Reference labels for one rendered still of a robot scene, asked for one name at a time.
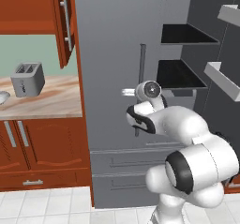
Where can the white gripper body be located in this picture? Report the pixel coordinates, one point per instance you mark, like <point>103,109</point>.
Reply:
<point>128,92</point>

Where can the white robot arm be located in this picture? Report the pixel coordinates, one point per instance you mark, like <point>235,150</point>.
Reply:
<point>187,131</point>

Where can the grey fridge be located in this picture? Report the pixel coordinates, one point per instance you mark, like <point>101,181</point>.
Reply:
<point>112,62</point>

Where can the black fridge shelf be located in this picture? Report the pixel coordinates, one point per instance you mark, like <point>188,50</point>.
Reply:
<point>184,34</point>
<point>178,74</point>

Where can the grey fridge crisper drawer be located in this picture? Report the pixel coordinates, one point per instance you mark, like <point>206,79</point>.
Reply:
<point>184,98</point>

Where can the open grey fridge door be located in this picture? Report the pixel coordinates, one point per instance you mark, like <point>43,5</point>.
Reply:
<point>215,46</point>

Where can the grey freezer drawer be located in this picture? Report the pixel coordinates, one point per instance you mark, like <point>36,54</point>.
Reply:
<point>125,193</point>
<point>125,159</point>

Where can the red-brown base cupboard door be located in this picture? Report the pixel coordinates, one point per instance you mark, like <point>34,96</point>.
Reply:
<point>7,154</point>
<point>56,143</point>

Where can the pale grey door bin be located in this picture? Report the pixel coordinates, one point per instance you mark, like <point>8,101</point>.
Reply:
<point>230,14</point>
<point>222,81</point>

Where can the grey toaster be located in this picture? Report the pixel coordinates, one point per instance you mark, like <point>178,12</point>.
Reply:
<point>26,79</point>

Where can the red-brown drawer front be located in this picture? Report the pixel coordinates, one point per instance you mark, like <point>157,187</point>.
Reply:
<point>62,179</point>

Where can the white bowl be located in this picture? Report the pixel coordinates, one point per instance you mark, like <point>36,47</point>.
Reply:
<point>3,97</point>

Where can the red-brown wall cupboard door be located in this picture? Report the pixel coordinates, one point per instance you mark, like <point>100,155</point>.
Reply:
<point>61,24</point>

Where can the red-brown wall cupboard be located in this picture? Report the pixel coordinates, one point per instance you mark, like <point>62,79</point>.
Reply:
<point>25,6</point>

